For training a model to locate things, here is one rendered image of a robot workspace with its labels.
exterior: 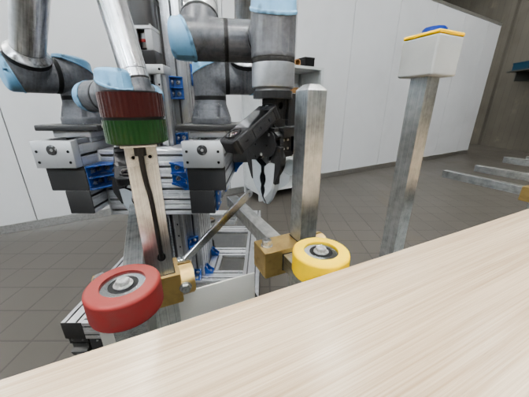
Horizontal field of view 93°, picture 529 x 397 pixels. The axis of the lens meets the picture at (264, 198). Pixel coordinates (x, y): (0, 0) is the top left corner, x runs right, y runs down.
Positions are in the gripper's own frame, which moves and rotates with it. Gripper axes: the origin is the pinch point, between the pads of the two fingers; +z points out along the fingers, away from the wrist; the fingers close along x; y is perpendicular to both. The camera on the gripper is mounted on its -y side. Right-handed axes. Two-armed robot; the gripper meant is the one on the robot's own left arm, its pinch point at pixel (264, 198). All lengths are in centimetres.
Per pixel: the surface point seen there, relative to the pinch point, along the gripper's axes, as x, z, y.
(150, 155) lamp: -3.0, -11.8, -22.1
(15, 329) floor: 130, 92, -55
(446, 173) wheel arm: -14, 10, 100
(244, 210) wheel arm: 10.4, 6.7, 3.3
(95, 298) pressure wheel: -6.0, 1.7, -31.2
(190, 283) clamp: -4.1, 7.4, -19.5
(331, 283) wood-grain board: -22.0, 2.4, -10.6
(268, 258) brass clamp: -8.5, 6.7, -7.4
